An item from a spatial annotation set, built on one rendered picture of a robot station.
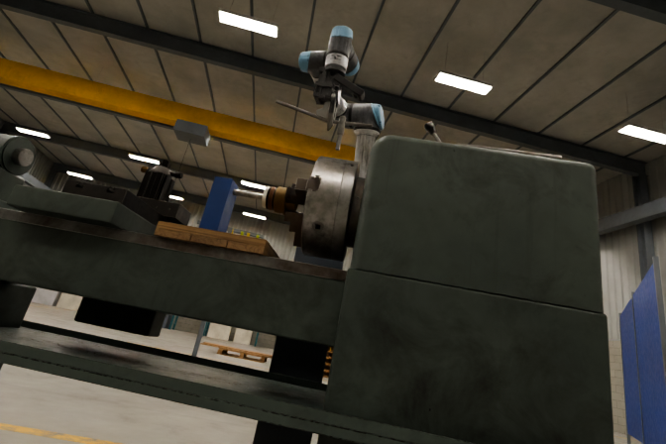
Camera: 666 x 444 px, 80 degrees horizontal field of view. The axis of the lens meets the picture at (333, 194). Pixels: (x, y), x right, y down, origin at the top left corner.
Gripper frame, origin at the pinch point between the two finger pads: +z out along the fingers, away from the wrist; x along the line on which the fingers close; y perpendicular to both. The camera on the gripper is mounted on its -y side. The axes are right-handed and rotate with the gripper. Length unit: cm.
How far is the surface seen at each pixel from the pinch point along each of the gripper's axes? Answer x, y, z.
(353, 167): 10.9, -10.7, 15.6
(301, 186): 13.6, 2.6, 24.0
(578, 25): -648, -346, -521
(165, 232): 23, 34, 44
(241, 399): 39, 1, 74
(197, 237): 22, 25, 43
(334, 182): 14.8, -6.6, 21.7
